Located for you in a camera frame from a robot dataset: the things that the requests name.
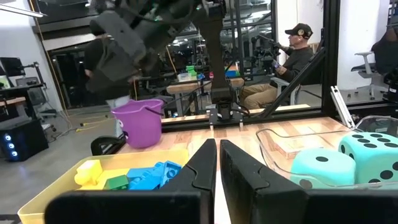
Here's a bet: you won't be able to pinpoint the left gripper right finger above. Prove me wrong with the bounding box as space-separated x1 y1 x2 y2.
219 139 309 224

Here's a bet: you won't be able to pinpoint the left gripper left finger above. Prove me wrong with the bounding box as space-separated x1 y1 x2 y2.
160 138 218 224

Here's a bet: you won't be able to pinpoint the large blue toy block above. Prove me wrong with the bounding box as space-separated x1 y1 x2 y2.
126 160 183 191

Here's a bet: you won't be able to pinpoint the teal foam die black dots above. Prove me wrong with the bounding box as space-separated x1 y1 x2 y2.
338 131 398 185
290 147 357 190

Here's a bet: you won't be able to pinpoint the dark green toy brick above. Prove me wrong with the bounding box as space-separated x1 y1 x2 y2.
103 174 130 191

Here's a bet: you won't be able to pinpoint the large clear plastic container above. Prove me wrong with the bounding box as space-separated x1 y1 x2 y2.
256 115 398 191

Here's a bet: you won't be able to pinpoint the person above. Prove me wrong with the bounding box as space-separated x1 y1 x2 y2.
83 18 133 110
241 22 315 110

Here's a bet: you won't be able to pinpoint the purple plastic bucket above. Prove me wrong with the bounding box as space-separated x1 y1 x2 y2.
111 98 165 149

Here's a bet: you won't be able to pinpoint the wooden background table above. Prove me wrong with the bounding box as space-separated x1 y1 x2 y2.
165 77 246 118

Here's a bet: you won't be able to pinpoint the black curved table clamp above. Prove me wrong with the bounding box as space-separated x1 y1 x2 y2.
90 135 127 156

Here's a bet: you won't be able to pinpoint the computer case blue lights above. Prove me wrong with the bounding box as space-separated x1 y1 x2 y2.
0 119 50 162

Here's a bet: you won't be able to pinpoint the white office chair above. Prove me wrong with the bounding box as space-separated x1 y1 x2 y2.
350 51 390 101

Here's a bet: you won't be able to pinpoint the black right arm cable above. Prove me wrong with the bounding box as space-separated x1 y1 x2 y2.
161 80 214 110

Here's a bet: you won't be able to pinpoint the silver metal bracket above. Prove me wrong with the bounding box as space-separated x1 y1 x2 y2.
330 85 356 129

